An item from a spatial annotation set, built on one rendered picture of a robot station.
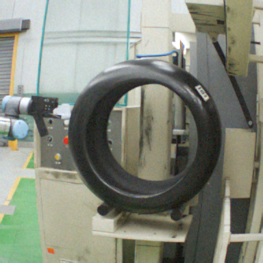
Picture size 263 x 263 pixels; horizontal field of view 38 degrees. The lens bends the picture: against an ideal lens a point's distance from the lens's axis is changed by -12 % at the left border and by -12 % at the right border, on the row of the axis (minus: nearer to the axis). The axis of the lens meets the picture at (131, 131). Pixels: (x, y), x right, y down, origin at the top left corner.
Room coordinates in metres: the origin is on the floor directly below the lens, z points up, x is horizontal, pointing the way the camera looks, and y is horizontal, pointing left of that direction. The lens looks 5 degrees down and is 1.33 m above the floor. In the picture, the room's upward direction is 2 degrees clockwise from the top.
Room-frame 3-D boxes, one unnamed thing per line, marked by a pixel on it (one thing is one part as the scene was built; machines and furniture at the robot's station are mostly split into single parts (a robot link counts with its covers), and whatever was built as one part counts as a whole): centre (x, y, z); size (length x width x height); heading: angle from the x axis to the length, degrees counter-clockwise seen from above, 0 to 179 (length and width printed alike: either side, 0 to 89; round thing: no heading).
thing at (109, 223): (1.71, 0.06, 0.83); 0.36 x 0.09 x 0.06; 168
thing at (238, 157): (1.81, -0.49, 1.05); 0.20 x 0.15 x 0.30; 168
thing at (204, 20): (1.49, -0.34, 1.71); 0.61 x 0.25 x 0.15; 168
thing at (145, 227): (1.68, -0.07, 0.80); 0.37 x 0.36 x 0.02; 78
